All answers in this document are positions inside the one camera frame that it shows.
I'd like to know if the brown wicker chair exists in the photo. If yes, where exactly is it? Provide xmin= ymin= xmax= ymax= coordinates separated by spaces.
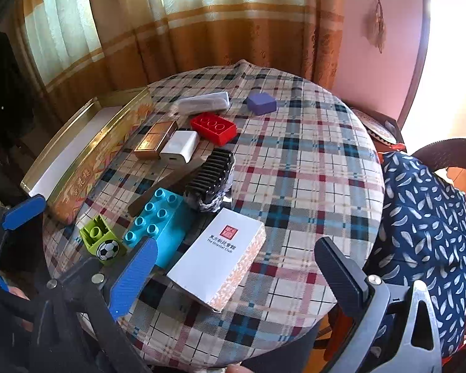
xmin=413 ymin=137 xmax=466 ymax=193

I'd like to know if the white card box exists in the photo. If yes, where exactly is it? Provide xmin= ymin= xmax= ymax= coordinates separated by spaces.
xmin=167 ymin=209 xmax=266 ymax=312

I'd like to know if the blue feather pattern cushion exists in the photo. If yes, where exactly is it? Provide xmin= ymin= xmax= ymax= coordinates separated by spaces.
xmin=363 ymin=152 xmax=466 ymax=358

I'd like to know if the brown wooden block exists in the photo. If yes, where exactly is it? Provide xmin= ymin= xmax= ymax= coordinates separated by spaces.
xmin=128 ymin=158 xmax=205 ymax=217

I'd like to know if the copper metallic box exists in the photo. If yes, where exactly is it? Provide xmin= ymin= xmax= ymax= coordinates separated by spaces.
xmin=134 ymin=120 xmax=178 ymax=160

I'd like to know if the cyan toy brick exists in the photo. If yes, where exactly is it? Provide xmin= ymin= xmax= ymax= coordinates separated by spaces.
xmin=123 ymin=188 xmax=197 ymax=269

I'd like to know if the white power adapter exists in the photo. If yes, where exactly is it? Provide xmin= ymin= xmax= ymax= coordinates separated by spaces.
xmin=160 ymin=131 xmax=200 ymax=165

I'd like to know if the plaid tablecloth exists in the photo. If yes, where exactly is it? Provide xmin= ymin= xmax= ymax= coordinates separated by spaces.
xmin=43 ymin=61 xmax=385 ymax=371

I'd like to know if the hanging wall tassel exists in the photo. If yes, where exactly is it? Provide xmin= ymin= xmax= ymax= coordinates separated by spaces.
xmin=368 ymin=0 xmax=386 ymax=54

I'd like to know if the red toy brick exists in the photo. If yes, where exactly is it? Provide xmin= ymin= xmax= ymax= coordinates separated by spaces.
xmin=190 ymin=113 xmax=237 ymax=147

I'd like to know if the purple cube block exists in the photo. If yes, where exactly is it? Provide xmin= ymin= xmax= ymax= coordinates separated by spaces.
xmin=246 ymin=93 xmax=278 ymax=115

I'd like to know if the orange cream curtain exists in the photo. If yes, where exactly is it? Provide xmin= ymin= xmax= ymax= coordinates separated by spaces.
xmin=0 ymin=0 xmax=344 ymax=129

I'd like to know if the gold metal tin box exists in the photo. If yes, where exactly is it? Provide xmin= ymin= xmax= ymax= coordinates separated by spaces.
xmin=43 ymin=87 xmax=155 ymax=225

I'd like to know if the green soccer toy brick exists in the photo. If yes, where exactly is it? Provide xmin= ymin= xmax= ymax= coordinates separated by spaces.
xmin=80 ymin=215 xmax=127 ymax=265

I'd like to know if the black ribbed hair clip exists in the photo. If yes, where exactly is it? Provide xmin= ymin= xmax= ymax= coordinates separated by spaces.
xmin=183 ymin=148 xmax=235 ymax=213

